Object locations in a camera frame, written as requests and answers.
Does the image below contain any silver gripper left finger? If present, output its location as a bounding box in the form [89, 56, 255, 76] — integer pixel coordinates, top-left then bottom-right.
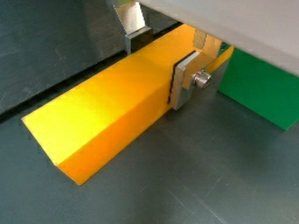
[107, 0, 153, 54]

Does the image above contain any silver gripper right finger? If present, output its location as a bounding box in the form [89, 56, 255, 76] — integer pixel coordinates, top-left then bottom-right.
[168, 30, 221, 110]

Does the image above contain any yellow rectangular block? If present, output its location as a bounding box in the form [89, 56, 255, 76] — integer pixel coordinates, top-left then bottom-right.
[21, 23, 236, 186]

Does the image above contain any green arch-shaped block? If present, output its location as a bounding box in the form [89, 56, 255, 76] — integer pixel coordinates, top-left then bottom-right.
[219, 48, 299, 130]

